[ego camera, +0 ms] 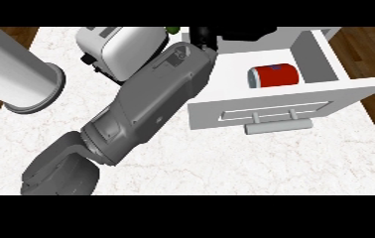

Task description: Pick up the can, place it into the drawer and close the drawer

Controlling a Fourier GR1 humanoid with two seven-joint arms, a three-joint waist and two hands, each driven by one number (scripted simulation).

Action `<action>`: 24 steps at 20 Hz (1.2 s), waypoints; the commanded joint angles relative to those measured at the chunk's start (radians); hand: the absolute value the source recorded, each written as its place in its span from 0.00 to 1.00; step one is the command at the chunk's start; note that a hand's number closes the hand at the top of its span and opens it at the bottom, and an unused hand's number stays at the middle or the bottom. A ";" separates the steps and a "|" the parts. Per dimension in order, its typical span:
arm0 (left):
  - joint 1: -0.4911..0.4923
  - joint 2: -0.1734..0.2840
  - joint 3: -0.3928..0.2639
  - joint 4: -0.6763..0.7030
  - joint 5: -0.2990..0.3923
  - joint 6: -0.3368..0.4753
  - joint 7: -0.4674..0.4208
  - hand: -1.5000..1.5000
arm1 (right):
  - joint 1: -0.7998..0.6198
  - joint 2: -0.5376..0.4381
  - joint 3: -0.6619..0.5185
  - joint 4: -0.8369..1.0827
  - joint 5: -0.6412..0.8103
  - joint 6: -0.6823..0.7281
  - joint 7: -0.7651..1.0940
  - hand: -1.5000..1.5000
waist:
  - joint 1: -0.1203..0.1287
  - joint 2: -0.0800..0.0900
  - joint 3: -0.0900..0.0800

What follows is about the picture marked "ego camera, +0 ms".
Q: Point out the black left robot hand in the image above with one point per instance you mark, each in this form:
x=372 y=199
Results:
x=202 y=35

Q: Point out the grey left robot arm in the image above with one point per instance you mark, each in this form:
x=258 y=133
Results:
x=155 y=93

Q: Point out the white open drawer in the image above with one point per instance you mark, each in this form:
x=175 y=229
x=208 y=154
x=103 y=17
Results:
x=233 y=66

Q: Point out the red can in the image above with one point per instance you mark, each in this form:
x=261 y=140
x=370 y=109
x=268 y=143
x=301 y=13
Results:
x=276 y=75

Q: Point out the green round object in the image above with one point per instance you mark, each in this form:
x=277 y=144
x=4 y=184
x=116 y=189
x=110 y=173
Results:
x=171 y=29

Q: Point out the white toaster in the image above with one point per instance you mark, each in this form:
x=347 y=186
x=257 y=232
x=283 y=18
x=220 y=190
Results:
x=124 y=48

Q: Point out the pale grey cylinder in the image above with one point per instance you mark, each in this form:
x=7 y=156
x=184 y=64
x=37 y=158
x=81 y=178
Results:
x=22 y=78

